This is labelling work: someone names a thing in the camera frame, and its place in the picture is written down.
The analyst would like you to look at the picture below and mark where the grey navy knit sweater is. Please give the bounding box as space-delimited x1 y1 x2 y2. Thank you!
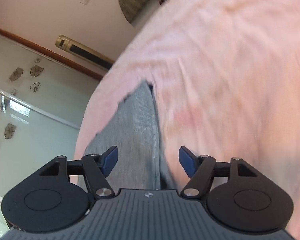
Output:
75 81 178 192

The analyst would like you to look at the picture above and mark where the glass wardrobe sliding door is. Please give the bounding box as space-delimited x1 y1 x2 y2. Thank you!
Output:
0 35 98 237

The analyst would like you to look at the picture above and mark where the pink bed sheet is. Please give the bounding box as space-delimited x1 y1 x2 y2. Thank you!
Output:
75 0 300 239

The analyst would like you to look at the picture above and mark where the gold tower fan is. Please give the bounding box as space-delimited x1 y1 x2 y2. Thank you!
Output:
55 35 114 70

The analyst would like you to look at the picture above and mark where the brown wooden door frame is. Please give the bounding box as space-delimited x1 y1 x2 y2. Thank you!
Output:
0 29 104 81

